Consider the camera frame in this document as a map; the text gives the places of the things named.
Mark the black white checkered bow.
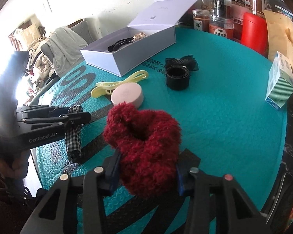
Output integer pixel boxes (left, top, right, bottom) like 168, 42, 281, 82
64, 105, 85, 163

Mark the cream yellow hair claw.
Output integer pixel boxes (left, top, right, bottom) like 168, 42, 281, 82
91, 70, 149, 98

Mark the pink round compact case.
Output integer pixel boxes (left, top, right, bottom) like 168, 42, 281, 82
111, 82, 144, 108

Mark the dark red fuzzy scrunchie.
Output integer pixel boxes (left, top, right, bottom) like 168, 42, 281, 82
103, 103, 181, 199

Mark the black hair claw clip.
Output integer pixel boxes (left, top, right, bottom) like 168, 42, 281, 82
107, 37, 134, 52

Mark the gold pearl hair clip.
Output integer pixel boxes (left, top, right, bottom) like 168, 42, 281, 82
133, 32, 147, 42

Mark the person's left hand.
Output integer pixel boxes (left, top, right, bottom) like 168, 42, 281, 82
0, 150, 30, 180

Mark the grey sweatshirt on chair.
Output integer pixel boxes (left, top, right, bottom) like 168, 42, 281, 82
46, 27, 88, 78

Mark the grey office chair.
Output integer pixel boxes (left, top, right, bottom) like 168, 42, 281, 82
41, 21, 94, 78

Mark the teal bubble mailer mat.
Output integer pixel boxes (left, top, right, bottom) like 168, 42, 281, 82
36, 28, 287, 209

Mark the white open gift box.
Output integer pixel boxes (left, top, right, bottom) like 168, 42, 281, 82
81, 0, 197, 77

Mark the black bow hair clip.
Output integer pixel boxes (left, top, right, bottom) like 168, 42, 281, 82
165, 55, 199, 71

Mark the teal white medicine box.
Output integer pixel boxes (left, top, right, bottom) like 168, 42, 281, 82
265, 51, 293, 110

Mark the jar with orange label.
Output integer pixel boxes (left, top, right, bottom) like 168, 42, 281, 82
193, 9, 210, 32

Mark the red cylindrical canister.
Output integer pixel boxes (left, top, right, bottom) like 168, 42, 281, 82
241, 12, 268, 56

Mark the jar with red label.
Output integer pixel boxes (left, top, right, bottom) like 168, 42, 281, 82
209, 15, 234, 40

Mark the brown paper bag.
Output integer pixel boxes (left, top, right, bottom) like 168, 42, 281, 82
264, 10, 293, 72

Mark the tall jar black label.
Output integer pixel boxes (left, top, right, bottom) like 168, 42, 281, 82
213, 0, 232, 19

